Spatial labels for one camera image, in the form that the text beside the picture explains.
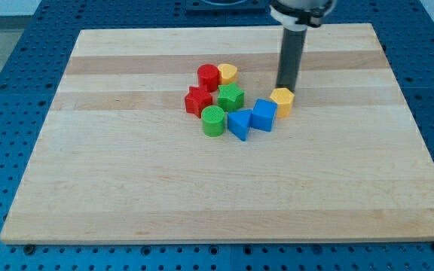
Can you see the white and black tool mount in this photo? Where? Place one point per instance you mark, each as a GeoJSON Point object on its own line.
{"type": "Point", "coordinates": [297, 15]}

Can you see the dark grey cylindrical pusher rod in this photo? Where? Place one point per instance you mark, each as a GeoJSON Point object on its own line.
{"type": "Point", "coordinates": [291, 51]}

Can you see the yellow hexagon block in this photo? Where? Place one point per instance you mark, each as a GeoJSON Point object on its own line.
{"type": "Point", "coordinates": [284, 99]}

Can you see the yellow heart block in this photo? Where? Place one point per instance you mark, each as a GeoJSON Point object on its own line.
{"type": "Point", "coordinates": [228, 73]}

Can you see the blue cube block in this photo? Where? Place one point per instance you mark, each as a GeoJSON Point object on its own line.
{"type": "Point", "coordinates": [263, 115]}

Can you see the green star block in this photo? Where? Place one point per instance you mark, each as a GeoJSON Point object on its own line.
{"type": "Point", "coordinates": [230, 97]}

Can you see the red cylinder block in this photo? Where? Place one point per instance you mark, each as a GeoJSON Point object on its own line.
{"type": "Point", "coordinates": [208, 76]}

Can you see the blue triangle block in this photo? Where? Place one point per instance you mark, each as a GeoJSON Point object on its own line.
{"type": "Point", "coordinates": [239, 123]}

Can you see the green cylinder block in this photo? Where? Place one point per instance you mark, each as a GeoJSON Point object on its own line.
{"type": "Point", "coordinates": [213, 119]}

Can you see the red star block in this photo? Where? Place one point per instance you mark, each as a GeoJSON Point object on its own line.
{"type": "Point", "coordinates": [197, 99]}

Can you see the wooden board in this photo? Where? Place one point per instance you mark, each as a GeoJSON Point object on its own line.
{"type": "Point", "coordinates": [119, 161]}

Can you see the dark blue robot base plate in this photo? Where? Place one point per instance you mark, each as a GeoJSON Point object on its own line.
{"type": "Point", "coordinates": [202, 6]}

